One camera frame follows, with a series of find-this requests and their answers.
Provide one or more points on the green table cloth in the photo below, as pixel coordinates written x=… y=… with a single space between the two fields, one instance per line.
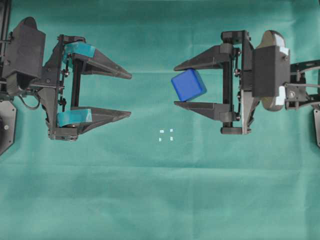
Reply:
x=118 y=182

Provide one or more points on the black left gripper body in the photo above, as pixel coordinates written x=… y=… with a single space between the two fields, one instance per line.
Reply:
x=53 y=81

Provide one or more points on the black aluminium frame rail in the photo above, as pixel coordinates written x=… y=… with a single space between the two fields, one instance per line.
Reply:
x=5 y=12

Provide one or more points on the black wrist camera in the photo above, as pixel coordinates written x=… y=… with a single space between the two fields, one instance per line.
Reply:
x=23 y=56
x=271 y=70

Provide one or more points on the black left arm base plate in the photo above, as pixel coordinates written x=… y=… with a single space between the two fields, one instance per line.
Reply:
x=8 y=116

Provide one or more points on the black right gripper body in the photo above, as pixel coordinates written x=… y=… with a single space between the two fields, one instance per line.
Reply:
x=239 y=65

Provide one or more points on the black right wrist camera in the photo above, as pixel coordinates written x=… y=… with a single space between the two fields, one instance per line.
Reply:
x=271 y=70

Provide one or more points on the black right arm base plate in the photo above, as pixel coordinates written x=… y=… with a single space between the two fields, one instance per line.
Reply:
x=316 y=115

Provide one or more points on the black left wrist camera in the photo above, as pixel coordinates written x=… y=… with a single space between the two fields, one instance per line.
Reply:
x=23 y=56

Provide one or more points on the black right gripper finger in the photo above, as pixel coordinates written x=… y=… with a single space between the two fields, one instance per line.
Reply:
x=212 y=58
x=215 y=111

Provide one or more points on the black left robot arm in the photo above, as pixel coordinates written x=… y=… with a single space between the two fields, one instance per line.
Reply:
x=69 y=96

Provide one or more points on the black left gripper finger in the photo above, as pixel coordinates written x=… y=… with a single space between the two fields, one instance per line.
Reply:
x=80 y=120
x=91 y=61

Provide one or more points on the blue plastic block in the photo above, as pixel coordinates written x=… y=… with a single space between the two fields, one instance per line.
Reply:
x=188 y=85

